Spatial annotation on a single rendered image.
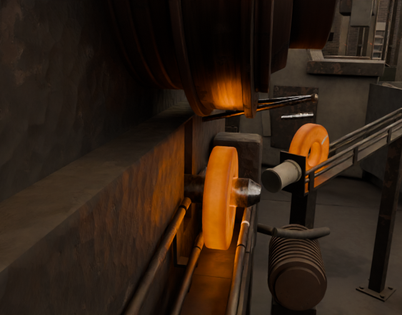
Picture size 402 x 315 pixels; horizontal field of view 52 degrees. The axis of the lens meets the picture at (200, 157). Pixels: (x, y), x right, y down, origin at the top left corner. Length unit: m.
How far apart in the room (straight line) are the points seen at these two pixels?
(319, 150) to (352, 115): 2.11
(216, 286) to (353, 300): 1.30
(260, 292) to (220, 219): 1.25
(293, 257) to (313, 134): 0.33
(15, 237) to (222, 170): 0.36
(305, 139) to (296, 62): 2.23
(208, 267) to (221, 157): 0.17
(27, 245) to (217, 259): 0.44
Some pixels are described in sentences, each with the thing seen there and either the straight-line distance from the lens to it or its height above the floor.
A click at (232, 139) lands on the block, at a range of 0.81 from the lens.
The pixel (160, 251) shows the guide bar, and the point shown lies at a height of 0.76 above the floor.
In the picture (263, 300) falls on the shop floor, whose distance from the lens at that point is 1.74.
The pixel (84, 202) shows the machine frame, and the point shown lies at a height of 0.87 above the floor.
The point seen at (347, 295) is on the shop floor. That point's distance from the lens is 1.87.
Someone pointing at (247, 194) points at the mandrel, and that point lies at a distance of 0.60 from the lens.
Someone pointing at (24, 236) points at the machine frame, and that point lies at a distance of 0.25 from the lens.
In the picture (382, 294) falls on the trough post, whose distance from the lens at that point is 1.90.
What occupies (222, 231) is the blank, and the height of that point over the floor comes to 0.73.
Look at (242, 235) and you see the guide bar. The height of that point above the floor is 0.71.
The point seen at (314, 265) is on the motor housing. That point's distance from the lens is 0.95.
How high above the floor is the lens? 0.98
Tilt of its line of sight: 15 degrees down
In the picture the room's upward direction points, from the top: 1 degrees clockwise
